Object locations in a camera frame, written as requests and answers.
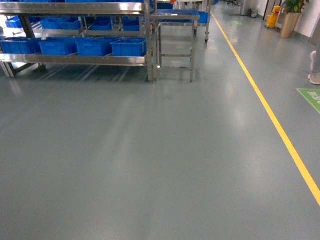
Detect yellow mop bucket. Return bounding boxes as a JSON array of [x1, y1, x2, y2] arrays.
[[265, 6, 281, 29]]

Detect steel flow rack shelf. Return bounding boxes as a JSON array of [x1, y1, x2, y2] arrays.
[[0, 0, 154, 82]]

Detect small steel table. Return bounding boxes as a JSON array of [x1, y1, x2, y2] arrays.
[[151, 9, 200, 82]]

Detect empty blue plastic bin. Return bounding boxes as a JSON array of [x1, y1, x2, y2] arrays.
[[75, 37, 122, 56]]

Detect tall planter with plant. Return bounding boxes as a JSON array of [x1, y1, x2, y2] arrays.
[[280, 0, 310, 39]]

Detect blue bin with red bags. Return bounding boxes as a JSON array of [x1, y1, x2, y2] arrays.
[[110, 37, 147, 57]]

